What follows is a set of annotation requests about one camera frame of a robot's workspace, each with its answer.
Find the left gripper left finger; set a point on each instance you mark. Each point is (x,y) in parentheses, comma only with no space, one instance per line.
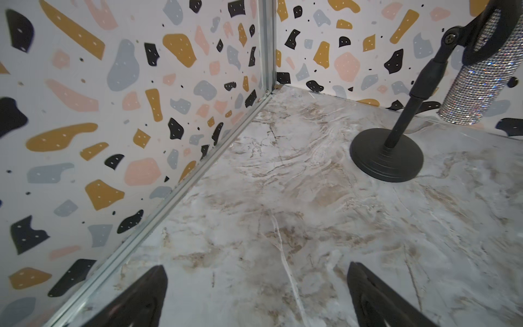
(139,305)

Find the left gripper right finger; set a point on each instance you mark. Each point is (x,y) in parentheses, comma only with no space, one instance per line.
(377,304)

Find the black microphone stand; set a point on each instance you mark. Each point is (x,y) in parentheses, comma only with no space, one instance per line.
(388,154)

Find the glitter silver microphone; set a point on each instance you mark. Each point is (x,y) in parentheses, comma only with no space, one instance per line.
(478,85)

